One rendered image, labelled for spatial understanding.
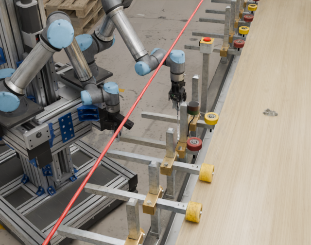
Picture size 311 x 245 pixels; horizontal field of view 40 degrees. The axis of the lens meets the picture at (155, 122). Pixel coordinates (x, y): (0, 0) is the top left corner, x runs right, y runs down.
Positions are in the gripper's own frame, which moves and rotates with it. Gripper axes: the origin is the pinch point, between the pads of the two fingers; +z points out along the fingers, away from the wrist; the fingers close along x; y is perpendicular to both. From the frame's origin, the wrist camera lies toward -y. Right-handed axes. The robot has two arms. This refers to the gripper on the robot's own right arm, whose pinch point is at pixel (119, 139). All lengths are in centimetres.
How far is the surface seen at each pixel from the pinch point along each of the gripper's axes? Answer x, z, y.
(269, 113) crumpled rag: -36, -8, -77
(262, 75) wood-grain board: -79, -7, -68
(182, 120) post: -2.2, -18.6, -35.1
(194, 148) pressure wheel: 3.9, -6.9, -43.0
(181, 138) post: -2.2, -6.9, -34.9
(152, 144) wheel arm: 1.5, -2.2, -19.8
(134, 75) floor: -207, 83, 72
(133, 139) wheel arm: 1.3, -3.4, -8.7
